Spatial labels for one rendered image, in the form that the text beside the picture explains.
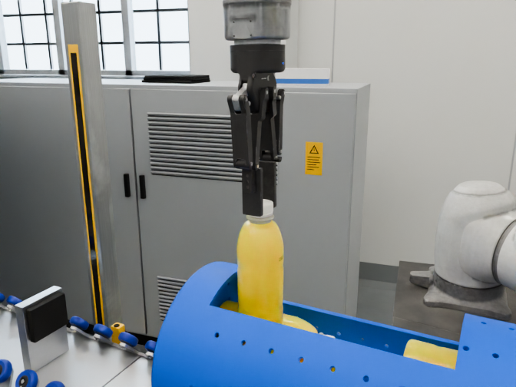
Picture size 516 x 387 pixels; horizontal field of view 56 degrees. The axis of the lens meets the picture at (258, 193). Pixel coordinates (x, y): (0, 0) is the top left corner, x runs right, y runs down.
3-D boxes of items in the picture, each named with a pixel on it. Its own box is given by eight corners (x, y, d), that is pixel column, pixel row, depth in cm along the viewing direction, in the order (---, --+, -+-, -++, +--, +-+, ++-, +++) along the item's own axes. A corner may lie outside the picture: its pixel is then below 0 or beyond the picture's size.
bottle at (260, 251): (229, 330, 75) (227, 216, 70) (251, 309, 81) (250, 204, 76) (270, 342, 72) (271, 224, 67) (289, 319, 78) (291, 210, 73)
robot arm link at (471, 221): (462, 250, 123) (471, 168, 116) (531, 279, 109) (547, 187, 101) (418, 267, 116) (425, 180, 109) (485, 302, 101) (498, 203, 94)
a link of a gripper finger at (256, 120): (269, 88, 65) (265, 87, 64) (263, 170, 66) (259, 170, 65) (244, 88, 67) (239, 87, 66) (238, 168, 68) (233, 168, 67)
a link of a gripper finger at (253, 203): (262, 167, 67) (260, 168, 67) (262, 215, 69) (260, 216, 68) (244, 166, 69) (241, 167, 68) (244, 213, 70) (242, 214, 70)
